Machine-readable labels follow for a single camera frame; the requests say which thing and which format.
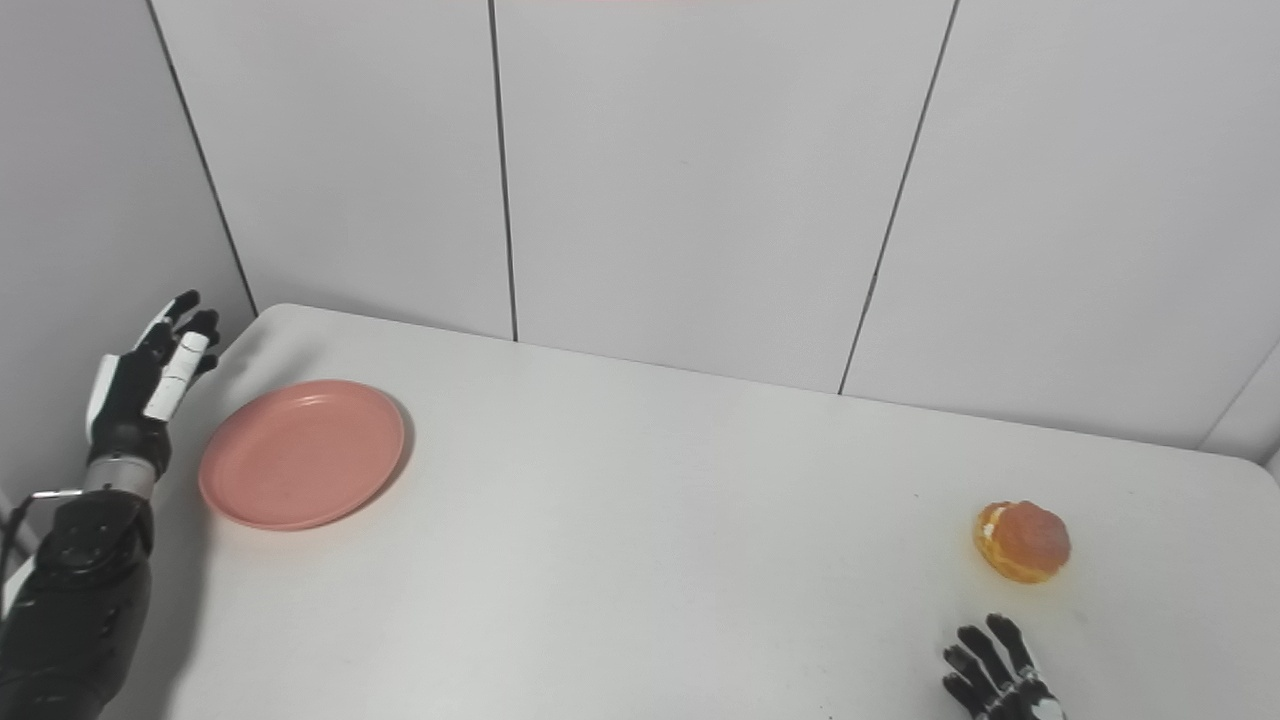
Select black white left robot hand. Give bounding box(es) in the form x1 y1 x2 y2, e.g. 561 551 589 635
84 290 221 473

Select golden cream puff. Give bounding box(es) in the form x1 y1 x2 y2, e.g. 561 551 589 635
973 500 1073 586

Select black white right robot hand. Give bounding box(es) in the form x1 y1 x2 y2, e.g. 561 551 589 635
940 613 1068 720

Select pink round plate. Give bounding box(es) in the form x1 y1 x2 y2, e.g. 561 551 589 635
197 379 407 532

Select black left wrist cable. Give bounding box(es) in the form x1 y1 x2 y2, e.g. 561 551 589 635
0 487 83 591

